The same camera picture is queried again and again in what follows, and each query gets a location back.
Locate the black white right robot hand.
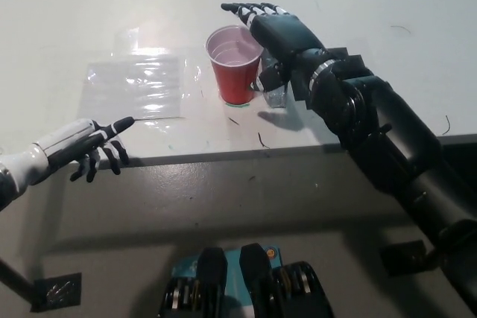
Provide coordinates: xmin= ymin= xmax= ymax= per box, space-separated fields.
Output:
xmin=220 ymin=1 xmax=329 ymax=93

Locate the red plastic cup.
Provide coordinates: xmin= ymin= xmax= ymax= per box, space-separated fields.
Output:
xmin=206 ymin=25 xmax=264 ymax=106

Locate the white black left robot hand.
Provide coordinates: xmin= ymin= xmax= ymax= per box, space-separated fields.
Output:
xmin=31 ymin=115 xmax=134 ymax=185

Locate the clear pump hand soap bottle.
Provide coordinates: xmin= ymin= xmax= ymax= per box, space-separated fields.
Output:
xmin=260 ymin=54 xmax=290 ymax=109

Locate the black tape patch on table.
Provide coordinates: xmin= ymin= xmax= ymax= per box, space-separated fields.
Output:
xmin=290 ymin=46 xmax=374 ymax=111

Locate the clear plastic sheet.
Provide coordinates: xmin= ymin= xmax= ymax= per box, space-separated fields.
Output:
xmin=76 ymin=55 xmax=186 ymax=125

